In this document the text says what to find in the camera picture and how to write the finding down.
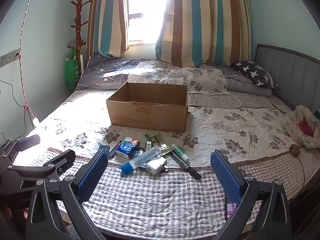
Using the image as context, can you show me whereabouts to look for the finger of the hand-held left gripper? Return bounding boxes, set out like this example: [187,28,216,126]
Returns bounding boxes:
[0,134,41,155]
[6,149,76,180]

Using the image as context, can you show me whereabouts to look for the bright window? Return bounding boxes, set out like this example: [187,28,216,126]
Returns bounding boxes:
[126,0,170,45]

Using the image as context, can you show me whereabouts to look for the white charger plug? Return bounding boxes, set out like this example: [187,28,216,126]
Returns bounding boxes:
[146,157,168,176]

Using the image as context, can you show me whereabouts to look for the black marker pen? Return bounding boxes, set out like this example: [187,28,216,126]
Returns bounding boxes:
[171,151,202,180]

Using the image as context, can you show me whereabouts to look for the green shopping bag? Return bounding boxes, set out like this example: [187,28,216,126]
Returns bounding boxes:
[65,47,82,90]

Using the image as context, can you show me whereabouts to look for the thin black wall cable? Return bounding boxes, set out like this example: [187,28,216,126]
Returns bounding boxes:
[0,80,28,135]

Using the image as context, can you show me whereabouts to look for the narrow striped curtain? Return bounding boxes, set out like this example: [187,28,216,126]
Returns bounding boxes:
[86,0,130,58]

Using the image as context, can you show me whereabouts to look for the crumpled beige plastic bag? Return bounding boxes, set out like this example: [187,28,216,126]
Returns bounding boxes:
[282,105,320,148]

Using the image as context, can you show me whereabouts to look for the wooden coat rack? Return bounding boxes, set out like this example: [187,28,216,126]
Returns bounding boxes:
[67,0,91,63]

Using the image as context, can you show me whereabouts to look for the green white marker pen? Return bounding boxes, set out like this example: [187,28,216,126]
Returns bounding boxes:
[171,144,187,159]

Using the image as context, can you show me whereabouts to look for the red white braided cord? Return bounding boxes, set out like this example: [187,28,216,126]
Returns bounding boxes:
[19,0,38,120]

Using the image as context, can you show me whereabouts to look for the red white blue packet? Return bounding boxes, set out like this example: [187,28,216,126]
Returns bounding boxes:
[122,137,140,147]

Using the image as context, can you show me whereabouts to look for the dark star print pillow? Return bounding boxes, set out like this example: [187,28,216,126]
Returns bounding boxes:
[230,60,275,88]

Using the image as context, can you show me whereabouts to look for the brown cardboard box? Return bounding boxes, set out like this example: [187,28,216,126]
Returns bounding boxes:
[106,82,189,133]

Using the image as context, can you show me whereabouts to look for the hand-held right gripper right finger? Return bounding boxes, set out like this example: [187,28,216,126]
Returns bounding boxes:
[210,150,292,240]

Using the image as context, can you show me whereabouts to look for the wide striped curtain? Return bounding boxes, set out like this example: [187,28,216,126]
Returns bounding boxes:
[155,0,252,67]

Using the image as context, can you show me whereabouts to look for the folded grey quilt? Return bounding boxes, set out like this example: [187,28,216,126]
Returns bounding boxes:
[220,66,273,97]

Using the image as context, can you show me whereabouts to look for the small brown gadget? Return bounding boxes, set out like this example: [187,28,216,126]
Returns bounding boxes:
[289,145,302,158]

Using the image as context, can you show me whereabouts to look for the wall socket strip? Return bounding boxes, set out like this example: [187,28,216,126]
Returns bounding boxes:
[0,50,20,68]

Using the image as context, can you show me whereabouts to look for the blue carton with round logo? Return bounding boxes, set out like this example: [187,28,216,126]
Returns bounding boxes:
[114,141,137,159]

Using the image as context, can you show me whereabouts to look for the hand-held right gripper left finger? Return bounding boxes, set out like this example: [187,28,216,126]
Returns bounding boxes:
[26,149,108,240]

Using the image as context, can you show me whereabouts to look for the blue white toothpaste tube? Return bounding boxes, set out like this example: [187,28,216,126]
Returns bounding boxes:
[120,145,162,173]

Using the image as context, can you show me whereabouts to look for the grey padded headboard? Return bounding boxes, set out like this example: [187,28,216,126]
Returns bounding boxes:
[254,44,320,115]

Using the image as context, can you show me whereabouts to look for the phone with pink case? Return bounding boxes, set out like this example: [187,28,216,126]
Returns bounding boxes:
[226,202,237,220]

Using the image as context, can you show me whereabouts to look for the olive green sachets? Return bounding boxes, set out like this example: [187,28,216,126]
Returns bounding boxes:
[146,133,163,145]

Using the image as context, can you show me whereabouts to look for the green white sachet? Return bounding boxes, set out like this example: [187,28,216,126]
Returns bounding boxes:
[154,142,173,157]

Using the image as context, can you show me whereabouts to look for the floral checked bedspread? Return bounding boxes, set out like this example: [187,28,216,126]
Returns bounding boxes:
[15,90,320,238]

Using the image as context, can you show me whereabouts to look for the star-patterned pillow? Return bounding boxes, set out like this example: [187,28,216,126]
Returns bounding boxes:
[75,52,155,90]

